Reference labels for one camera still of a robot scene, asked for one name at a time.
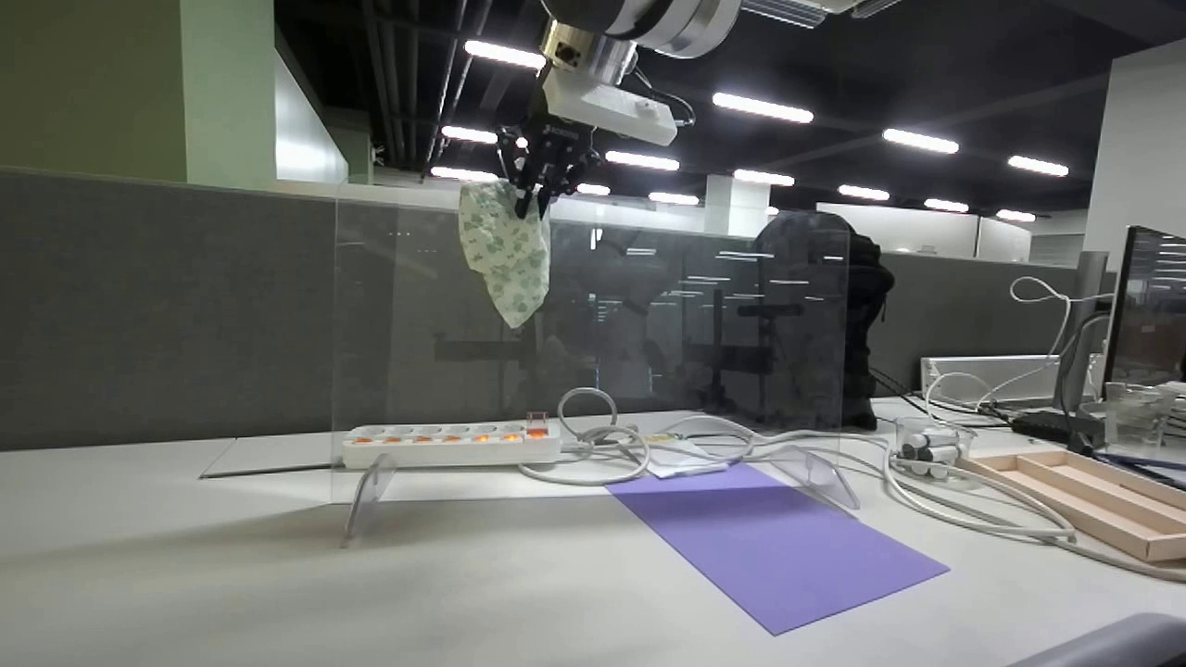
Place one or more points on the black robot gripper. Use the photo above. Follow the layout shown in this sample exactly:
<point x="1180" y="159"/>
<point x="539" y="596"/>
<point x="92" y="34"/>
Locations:
<point x="550" y="136"/>

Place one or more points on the patterned light green cloth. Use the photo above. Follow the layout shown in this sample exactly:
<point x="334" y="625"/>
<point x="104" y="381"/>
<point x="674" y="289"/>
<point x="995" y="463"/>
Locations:
<point x="506" y="262"/>

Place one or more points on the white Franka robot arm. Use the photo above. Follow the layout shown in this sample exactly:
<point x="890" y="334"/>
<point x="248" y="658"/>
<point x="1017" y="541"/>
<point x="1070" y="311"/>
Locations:
<point x="690" y="18"/>

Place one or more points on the clear glass barrier panel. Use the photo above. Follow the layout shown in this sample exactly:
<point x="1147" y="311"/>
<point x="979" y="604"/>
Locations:
<point x="690" y="321"/>

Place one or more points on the ceiling tube light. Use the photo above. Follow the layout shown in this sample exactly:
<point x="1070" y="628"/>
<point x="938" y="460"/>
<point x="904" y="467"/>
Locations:
<point x="762" y="108"/>
<point x="922" y="141"/>
<point x="642" y="159"/>
<point x="502" y="53"/>
<point x="1038" y="163"/>
<point x="864" y="192"/>

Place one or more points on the white power strip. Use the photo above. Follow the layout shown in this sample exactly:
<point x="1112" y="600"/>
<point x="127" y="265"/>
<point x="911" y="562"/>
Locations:
<point x="445" y="446"/>

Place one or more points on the black backpack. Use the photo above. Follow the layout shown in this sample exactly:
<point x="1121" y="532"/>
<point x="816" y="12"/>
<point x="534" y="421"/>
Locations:
<point x="853" y="307"/>

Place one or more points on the gray cubicle partition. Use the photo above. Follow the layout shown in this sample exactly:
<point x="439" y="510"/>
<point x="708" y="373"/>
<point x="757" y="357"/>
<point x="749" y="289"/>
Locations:
<point x="161" y="307"/>

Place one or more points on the purple paper sheet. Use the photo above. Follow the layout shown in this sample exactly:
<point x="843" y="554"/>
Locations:
<point x="780" y="541"/>

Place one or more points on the green square column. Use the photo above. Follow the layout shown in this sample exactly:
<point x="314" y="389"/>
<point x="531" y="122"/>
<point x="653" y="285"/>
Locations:
<point x="114" y="86"/>

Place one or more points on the white power adapter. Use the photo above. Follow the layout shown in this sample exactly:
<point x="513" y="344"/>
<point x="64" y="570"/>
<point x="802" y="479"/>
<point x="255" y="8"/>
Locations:
<point x="928" y="449"/>

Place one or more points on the black computer monitor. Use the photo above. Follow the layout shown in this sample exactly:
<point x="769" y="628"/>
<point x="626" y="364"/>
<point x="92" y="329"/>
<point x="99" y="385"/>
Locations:
<point x="1151" y="307"/>

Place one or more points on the light wooden tray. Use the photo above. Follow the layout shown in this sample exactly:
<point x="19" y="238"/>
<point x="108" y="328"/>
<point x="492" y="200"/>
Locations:
<point x="1100" y="493"/>

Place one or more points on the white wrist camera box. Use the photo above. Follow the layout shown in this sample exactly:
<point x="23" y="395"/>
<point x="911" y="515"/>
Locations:
<point x="613" y="108"/>

